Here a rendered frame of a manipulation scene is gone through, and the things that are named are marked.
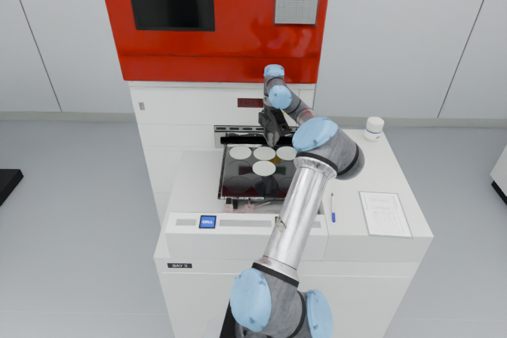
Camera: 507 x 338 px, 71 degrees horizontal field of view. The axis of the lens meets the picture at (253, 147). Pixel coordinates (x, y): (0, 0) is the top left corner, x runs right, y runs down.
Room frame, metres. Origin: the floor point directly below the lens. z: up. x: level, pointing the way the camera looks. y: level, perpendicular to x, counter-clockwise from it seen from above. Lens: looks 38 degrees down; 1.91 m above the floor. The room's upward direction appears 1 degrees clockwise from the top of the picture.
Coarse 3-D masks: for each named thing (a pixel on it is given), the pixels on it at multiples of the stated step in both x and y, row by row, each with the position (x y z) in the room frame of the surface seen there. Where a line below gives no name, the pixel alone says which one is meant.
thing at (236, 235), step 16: (176, 224) 0.80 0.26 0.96; (192, 224) 0.80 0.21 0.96; (224, 224) 0.80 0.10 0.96; (240, 224) 0.80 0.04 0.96; (256, 224) 0.80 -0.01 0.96; (272, 224) 0.80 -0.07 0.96; (320, 224) 0.81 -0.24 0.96; (176, 240) 0.76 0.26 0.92; (192, 240) 0.76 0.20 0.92; (208, 240) 0.76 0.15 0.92; (224, 240) 0.76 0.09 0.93; (240, 240) 0.76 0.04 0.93; (256, 240) 0.76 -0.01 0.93; (320, 240) 0.76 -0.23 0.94; (176, 256) 0.76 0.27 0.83; (192, 256) 0.76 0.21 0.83; (208, 256) 0.76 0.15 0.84; (224, 256) 0.76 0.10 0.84; (240, 256) 0.76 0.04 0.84; (256, 256) 0.76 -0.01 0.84; (304, 256) 0.76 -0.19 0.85; (320, 256) 0.76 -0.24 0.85
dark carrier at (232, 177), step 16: (240, 144) 1.33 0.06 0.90; (256, 144) 1.34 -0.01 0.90; (240, 160) 1.22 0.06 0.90; (256, 160) 1.22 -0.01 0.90; (272, 160) 1.22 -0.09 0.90; (288, 160) 1.22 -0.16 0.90; (224, 176) 1.11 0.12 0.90; (240, 176) 1.11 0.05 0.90; (256, 176) 1.11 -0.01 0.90; (272, 176) 1.11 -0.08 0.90; (288, 176) 1.12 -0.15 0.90; (224, 192) 1.01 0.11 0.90; (240, 192) 1.01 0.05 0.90; (256, 192) 1.01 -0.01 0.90; (272, 192) 1.02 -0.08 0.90
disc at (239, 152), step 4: (232, 148) 1.30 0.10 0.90; (236, 148) 1.31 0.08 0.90; (240, 148) 1.31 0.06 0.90; (244, 148) 1.31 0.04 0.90; (248, 148) 1.31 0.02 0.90; (232, 152) 1.27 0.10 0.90; (236, 152) 1.27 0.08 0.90; (240, 152) 1.27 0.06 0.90; (244, 152) 1.27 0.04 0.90; (248, 152) 1.27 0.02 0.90; (232, 156) 1.24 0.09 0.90; (236, 156) 1.24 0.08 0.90; (240, 156) 1.24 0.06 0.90; (244, 156) 1.24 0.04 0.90; (248, 156) 1.24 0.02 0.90
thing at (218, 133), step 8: (216, 136) 1.37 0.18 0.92; (224, 136) 1.37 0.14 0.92; (232, 136) 1.37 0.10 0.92; (240, 136) 1.37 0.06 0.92; (248, 136) 1.37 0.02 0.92; (256, 136) 1.37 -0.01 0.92; (288, 136) 1.37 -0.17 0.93; (216, 144) 1.37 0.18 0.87; (280, 144) 1.38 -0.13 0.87; (288, 144) 1.38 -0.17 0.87
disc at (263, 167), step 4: (256, 164) 1.19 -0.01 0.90; (260, 164) 1.19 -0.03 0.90; (264, 164) 1.19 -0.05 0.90; (268, 164) 1.19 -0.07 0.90; (272, 164) 1.19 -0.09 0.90; (256, 168) 1.16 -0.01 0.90; (260, 168) 1.16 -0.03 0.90; (264, 168) 1.16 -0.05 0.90; (268, 168) 1.16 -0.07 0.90; (272, 168) 1.16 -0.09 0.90; (256, 172) 1.14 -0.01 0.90; (260, 172) 1.14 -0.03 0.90; (264, 172) 1.14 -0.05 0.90; (268, 172) 1.14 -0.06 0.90; (272, 172) 1.14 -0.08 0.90
